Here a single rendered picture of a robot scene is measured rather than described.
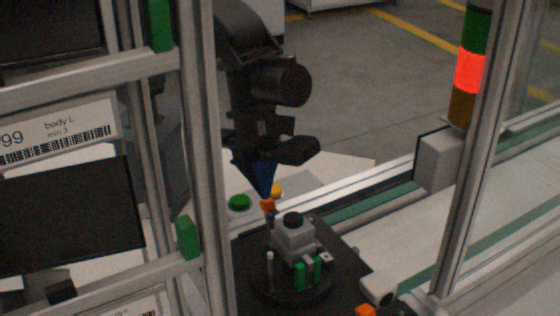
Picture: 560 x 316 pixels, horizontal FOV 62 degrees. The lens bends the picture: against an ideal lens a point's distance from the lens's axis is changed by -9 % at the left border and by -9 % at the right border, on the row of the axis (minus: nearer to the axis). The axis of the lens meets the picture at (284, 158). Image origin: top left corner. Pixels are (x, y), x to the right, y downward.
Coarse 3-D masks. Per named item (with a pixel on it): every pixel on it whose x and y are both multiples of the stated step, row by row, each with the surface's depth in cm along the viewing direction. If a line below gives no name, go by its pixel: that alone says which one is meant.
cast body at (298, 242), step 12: (288, 216) 73; (300, 216) 73; (276, 228) 74; (288, 228) 73; (300, 228) 73; (312, 228) 73; (276, 240) 76; (288, 240) 72; (300, 240) 72; (312, 240) 74; (288, 252) 73; (300, 252) 73; (312, 252) 74; (288, 264) 74; (312, 264) 73
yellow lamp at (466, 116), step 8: (456, 88) 60; (456, 96) 61; (464, 96) 59; (472, 96) 59; (456, 104) 61; (464, 104) 60; (472, 104) 60; (448, 112) 63; (456, 112) 61; (464, 112) 60; (472, 112) 60; (456, 120) 62; (464, 120) 61
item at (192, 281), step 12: (192, 276) 81; (192, 288) 79; (420, 288) 79; (192, 300) 77; (204, 300) 78; (408, 300) 77; (420, 300) 77; (432, 300) 77; (192, 312) 76; (204, 312) 75; (420, 312) 75; (432, 312) 75; (444, 312) 74
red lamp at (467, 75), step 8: (464, 56) 57; (472, 56) 56; (480, 56) 56; (464, 64) 58; (472, 64) 57; (480, 64) 56; (456, 72) 60; (464, 72) 58; (472, 72) 57; (480, 72) 57; (456, 80) 60; (464, 80) 59; (472, 80) 58; (464, 88) 59; (472, 88) 58
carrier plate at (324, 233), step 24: (312, 216) 92; (240, 240) 87; (264, 240) 87; (336, 240) 87; (240, 264) 82; (336, 264) 82; (360, 264) 82; (240, 288) 78; (336, 288) 78; (240, 312) 74; (264, 312) 74; (288, 312) 74; (312, 312) 74; (336, 312) 74
